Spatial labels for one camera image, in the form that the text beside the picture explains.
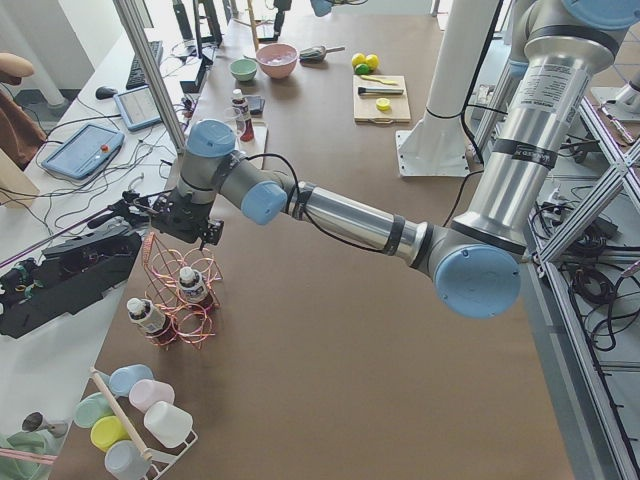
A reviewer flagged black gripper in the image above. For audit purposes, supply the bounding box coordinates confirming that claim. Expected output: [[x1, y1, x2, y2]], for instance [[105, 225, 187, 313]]
[[150, 192, 223, 245]]

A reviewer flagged copper wire bottle basket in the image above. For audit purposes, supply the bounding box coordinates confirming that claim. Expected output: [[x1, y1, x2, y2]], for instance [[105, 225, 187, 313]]
[[141, 232, 223, 350]]

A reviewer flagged tea bottle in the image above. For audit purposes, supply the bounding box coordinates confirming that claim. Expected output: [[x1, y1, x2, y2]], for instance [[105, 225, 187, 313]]
[[178, 266, 214, 314], [231, 88, 254, 142], [126, 298, 176, 346]]

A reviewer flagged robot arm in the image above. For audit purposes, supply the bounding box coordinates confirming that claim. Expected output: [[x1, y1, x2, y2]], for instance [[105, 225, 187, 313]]
[[151, 1, 639, 318], [310, 0, 368, 17]]

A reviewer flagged blue teach pendant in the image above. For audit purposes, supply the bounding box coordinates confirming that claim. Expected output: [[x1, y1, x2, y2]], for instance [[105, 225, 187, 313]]
[[42, 124, 125, 180], [113, 86, 162, 132]]

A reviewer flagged cream rabbit tray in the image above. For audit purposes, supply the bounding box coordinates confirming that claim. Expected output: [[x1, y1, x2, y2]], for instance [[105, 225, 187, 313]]
[[236, 119, 268, 156]]

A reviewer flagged clear wine glass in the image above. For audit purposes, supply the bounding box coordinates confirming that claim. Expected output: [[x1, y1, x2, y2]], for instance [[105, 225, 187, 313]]
[[224, 107, 245, 136]]

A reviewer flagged black keyboard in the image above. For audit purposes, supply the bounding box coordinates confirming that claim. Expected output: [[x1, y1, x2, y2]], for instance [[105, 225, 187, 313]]
[[125, 40, 164, 90]]

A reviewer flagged black computer mouse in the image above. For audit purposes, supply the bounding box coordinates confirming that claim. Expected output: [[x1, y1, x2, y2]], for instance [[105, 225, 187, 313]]
[[95, 86, 118, 100]]

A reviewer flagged green bowl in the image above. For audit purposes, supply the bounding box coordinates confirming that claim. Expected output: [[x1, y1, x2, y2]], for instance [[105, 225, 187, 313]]
[[229, 58, 258, 82]]

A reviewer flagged blue plastic cup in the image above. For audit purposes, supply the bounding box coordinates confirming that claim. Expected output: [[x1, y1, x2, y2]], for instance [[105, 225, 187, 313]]
[[108, 364, 154, 396]]

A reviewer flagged pink plastic cup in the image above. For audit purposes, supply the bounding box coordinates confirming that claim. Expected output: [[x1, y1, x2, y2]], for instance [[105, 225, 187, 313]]
[[128, 379, 175, 413]]

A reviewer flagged pink bowl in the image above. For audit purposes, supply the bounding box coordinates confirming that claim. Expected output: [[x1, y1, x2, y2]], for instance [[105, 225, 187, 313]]
[[256, 43, 299, 79]]

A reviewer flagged wooden glass tree stand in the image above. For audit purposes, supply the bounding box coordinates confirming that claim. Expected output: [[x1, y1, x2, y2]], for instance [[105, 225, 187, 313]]
[[234, 0, 277, 55]]

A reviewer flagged green plastic cup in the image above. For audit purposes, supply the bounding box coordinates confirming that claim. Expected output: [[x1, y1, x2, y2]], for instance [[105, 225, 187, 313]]
[[73, 392, 113, 429]]

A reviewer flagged white plastic cup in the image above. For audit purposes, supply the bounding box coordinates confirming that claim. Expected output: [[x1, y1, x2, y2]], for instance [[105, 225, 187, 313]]
[[144, 401, 193, 448]]

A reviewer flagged steel ice scoop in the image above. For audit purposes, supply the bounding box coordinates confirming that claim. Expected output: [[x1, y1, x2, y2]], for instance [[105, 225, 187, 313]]
[[299, 45, 346, 63]]

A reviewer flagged bamboo cutting board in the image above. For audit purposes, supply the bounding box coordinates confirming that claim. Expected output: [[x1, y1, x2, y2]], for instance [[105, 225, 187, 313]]
[[353, 75, 411, 124]]

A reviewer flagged steel muddler black tip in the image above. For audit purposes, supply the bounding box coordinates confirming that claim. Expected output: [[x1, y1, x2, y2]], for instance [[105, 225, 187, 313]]
[[357, 86, 404, 96]]

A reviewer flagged yellow plastic cup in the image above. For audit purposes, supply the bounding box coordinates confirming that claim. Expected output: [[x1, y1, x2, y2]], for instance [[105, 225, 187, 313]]
[[90, 415, 130, 452]]

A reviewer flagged half lemon slice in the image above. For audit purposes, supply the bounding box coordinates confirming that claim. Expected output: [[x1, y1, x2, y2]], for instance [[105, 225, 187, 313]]
[[376, 98, 391, 111]]

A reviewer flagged yellow lemon far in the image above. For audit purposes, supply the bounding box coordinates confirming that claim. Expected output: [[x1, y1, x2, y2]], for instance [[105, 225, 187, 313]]
[[351, 52, 367, 68]]

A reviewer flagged steel jigger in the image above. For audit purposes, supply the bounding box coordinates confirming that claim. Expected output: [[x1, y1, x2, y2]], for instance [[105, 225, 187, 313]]
[[21, 412, 69, 438]]

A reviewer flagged grey plastic cup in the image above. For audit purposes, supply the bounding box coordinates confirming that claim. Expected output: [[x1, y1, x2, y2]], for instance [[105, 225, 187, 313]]
[[104, 440, 151, 480]]

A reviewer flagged yellow plastic knife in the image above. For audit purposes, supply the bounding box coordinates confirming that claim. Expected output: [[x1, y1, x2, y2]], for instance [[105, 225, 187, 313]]
[[359, 75, 400, 87]]

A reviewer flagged green utensil holder cup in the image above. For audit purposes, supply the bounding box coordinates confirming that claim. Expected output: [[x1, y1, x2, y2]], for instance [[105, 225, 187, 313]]
[[0, 430, 61, 480]]

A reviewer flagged aluminium frame post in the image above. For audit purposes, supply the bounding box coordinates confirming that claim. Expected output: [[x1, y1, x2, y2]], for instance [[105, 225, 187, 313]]
[[113, 0, 186, 156]]

